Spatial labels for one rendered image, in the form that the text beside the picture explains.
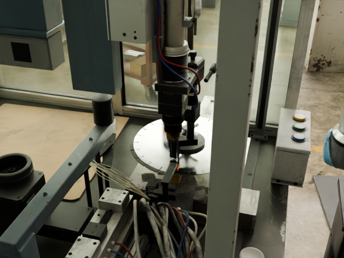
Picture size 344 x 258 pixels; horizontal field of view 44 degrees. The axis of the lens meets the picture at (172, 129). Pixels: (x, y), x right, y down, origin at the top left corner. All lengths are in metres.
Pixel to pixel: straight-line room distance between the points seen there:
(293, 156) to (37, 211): 0.85
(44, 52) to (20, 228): 0.44
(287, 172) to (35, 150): 0.93
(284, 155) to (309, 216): 1.16
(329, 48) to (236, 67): 3.93
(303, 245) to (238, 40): 2.01
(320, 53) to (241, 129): 3.90
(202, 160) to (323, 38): 3.21
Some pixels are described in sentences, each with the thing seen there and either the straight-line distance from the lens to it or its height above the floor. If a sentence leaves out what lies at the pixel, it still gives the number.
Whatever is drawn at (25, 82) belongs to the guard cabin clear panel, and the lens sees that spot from 2.07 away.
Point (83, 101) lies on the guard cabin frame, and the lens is 1.94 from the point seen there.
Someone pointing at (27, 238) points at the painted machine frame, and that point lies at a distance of 0.94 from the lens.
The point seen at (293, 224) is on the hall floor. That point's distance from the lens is 2.50.
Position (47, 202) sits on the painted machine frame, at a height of 1.04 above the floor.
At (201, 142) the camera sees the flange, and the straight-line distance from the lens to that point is 1.30.
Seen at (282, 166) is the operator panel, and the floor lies 0.82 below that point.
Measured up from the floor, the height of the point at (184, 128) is 1.00.
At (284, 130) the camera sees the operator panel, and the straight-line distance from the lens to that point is 1.53.
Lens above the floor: 1.66
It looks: 31 degrees down
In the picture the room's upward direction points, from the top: straight up
